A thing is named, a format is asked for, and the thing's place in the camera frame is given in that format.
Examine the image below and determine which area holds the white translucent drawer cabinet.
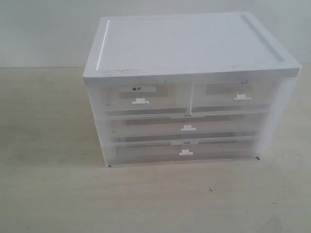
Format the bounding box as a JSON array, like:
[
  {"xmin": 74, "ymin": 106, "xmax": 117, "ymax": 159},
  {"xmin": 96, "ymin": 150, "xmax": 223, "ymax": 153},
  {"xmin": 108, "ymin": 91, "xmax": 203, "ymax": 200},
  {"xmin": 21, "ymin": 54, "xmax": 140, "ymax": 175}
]
[{"xmin": 83, "ymin": 12, "xmax": 301, "ymax": 167}]

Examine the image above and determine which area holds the clear plastic container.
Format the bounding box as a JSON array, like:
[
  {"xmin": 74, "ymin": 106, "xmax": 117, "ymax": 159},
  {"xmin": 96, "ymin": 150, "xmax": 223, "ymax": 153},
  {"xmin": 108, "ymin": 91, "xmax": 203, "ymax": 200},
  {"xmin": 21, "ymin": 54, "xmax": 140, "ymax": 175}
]
[
  {"xmin": 103, "ymin": 136, "xmax": 257, "ymax": 165},
  {"xmin": 110, "ymin": 111, "xmax": 267, "ymax": 137}
]

